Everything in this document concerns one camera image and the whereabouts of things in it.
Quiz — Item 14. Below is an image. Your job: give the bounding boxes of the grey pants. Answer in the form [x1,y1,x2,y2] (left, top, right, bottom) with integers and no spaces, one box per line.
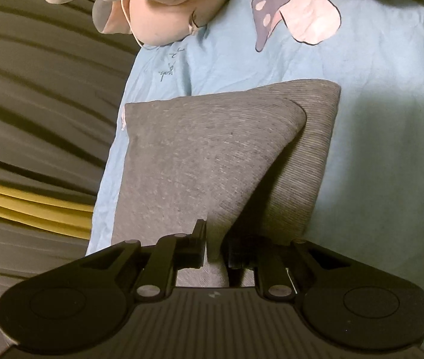
[111,78,343,288]

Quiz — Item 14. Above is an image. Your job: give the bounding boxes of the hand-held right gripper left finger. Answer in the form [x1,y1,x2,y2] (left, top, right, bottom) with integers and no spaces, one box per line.
[72,219,209,302]

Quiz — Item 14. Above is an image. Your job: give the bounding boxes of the blue mushroom print bed sheet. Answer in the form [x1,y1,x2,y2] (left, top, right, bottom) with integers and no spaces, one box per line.
[85,0,424,297]

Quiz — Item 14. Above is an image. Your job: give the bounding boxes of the yellow curtain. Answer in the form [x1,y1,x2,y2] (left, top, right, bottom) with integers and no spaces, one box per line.
[0,182,97,241]

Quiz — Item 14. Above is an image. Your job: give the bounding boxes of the large pink plush toy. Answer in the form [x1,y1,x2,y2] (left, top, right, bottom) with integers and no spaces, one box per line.
[41,0,235,46]

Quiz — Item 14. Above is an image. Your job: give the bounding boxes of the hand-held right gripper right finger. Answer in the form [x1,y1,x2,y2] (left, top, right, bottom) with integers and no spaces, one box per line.
[226,235,352,302]

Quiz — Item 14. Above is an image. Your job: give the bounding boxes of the grey curtain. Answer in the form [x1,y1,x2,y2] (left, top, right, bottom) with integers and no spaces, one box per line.
[0,0,141,359]

